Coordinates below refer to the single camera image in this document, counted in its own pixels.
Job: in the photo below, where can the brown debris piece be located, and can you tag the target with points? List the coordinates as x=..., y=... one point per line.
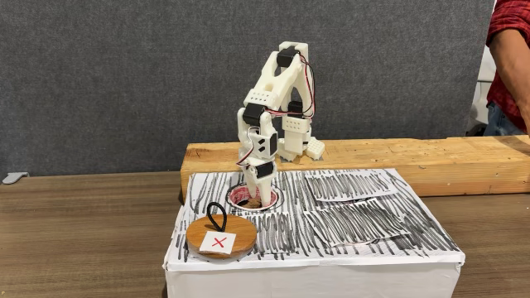
x=250, y=203

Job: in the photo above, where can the round wooden lid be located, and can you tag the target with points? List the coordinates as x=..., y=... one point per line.
x=244, y=232

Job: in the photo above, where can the paper with red cross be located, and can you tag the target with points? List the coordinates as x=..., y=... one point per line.
x=207, y=244

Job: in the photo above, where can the scribbled paper sheet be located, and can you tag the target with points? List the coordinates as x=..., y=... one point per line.
x=356, y=223
x=352, y=186

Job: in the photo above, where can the white box with black scribbles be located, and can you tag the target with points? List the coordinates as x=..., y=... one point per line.
x=310, y=281

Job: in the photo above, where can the wooden beam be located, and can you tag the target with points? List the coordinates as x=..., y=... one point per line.
x=435, y=165

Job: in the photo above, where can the grey plastic clip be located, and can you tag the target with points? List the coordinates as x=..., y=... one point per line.
x=14, y=177

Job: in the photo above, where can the person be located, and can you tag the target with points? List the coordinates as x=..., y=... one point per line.
x=511, y=14

